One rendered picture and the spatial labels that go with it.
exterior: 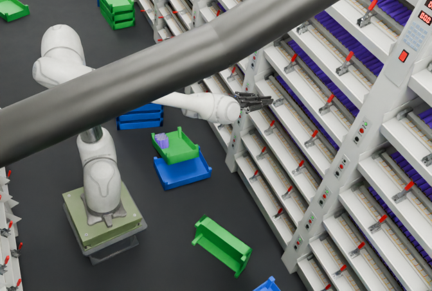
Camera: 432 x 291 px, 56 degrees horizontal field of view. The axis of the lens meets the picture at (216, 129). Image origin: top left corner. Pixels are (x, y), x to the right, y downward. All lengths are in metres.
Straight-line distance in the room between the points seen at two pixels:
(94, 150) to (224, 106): 0.70
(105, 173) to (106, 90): 1.62
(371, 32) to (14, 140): 1.30
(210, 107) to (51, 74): 0.55
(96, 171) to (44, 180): 0.76
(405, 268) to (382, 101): 0.59
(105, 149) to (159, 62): 1.73
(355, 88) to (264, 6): 1.30
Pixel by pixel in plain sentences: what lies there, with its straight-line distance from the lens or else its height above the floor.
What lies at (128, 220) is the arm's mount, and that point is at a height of 0.28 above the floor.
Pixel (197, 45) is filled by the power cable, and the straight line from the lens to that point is 0.20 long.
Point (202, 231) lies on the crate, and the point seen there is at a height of 0.04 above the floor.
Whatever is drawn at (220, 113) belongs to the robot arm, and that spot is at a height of 0.98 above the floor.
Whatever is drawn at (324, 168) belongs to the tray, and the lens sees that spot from 1.74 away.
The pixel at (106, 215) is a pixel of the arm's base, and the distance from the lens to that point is 1.96.
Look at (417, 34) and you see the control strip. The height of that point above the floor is 1.44.
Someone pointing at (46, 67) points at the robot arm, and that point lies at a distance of 1.45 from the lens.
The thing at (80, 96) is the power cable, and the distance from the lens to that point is 0.19.
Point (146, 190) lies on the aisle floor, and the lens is 2.43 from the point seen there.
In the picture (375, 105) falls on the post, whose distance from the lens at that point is 1.42.
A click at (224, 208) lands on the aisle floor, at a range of 2.39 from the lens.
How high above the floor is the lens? 1.99
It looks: 46 degrees down
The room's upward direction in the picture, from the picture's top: 11 degrees clockwise
